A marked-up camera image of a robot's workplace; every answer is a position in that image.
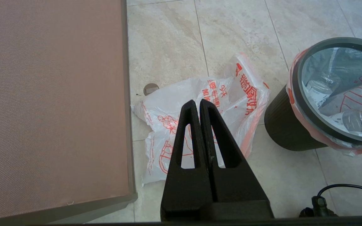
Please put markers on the clear plastic bottle white label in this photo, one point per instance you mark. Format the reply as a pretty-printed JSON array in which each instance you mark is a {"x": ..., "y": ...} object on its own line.
[
  {"x": 360, "y": 121},
  {"x": 320, "y": 86}
]

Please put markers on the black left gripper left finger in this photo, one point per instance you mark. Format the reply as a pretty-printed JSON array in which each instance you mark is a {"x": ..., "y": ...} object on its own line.
[{"x": 187, "y": 188}]

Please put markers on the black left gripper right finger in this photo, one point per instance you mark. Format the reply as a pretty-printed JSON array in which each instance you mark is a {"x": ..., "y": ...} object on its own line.
[{"x": 237, "y": 185}]

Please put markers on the used white red plastic bag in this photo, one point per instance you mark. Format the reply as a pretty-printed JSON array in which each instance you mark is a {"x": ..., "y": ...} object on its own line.
[{"x": 357, "y": 100}]

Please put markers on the white red-print plastic bag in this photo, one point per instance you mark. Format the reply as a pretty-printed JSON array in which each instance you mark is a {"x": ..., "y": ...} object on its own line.
[{"x": 174, "y": 100}]

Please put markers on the round grey floor plug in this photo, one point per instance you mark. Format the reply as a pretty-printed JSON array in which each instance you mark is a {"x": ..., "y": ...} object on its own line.
[{"x": 151, "y": 89}]

